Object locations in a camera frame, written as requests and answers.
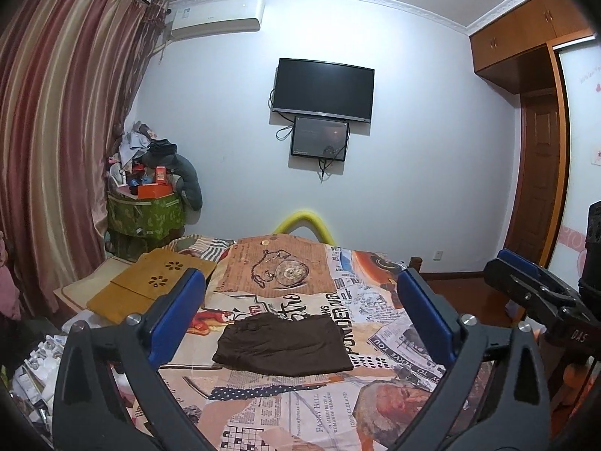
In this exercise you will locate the wooden overhead cabinet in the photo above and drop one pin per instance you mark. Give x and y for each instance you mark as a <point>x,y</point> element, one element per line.
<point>516,33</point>

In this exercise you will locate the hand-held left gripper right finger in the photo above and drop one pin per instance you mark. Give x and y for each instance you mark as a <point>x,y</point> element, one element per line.
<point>425,319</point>

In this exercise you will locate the brown garment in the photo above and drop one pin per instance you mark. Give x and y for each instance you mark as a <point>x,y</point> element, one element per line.
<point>281,347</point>

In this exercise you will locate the yellow foam tube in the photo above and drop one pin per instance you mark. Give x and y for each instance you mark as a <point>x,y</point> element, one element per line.
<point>305,221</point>

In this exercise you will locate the pile of papers and packets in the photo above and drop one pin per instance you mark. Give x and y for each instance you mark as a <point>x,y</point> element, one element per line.
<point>42,366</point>

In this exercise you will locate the small orange packet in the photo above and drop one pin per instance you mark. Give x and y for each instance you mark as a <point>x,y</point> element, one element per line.
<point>161,174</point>

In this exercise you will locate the pile of clothes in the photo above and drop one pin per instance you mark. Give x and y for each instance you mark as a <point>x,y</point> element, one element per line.
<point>136,143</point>

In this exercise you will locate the orange box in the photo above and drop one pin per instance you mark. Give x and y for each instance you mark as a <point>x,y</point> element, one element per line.
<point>155,190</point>

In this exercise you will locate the pink cloth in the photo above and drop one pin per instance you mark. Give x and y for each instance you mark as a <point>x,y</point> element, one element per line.
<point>8,282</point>

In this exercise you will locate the white air conditioner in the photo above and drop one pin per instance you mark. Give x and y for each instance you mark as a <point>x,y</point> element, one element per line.
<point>216,16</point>

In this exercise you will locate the black wall television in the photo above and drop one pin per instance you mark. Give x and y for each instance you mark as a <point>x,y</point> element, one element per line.
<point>324,87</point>

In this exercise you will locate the bamboo lap desk board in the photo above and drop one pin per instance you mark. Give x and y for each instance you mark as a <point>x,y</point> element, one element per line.
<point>155,282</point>

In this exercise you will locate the white wall outlet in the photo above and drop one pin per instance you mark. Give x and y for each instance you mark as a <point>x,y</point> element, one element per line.
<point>437,255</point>

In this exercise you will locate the beige flat board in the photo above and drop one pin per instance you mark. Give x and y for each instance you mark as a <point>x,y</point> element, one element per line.
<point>80,289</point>

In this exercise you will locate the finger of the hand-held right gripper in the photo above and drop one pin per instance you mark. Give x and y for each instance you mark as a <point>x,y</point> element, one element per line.
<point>516,291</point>
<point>514,260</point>

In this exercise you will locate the wooden bed frame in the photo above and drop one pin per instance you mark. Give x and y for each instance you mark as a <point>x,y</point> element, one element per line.
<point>415,264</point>

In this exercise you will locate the striped pillow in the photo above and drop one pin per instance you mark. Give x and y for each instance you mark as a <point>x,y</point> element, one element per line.
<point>202,246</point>

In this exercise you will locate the small wall monitor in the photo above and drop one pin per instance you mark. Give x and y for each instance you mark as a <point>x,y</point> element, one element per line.
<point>319,137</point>

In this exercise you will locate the striped red curtain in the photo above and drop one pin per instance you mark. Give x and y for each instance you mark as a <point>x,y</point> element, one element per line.
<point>56,127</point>

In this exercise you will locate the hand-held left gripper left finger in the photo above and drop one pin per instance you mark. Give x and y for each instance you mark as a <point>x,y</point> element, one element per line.
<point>176,319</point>

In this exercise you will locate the white wardrobe sliding door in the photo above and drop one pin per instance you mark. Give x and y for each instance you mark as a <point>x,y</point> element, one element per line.
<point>580,141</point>

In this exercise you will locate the printed collage bed sheet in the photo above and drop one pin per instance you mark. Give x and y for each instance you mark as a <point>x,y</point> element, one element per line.
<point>305,408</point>

